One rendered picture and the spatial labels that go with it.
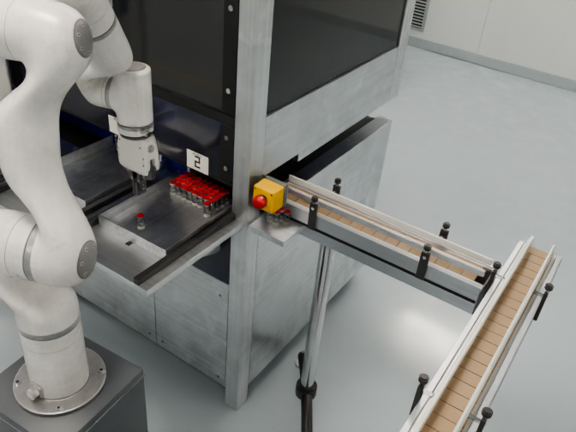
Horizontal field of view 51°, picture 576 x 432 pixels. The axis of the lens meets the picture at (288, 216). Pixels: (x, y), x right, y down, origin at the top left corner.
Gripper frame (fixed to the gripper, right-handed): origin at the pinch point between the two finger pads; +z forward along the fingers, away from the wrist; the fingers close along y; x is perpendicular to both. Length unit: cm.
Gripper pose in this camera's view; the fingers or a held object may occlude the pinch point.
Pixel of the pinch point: (139, 186)
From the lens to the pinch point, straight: 157.1
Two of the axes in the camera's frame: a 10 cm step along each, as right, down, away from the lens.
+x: -5.6, 4.3, -7.1
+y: -8.2, -3.8, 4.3
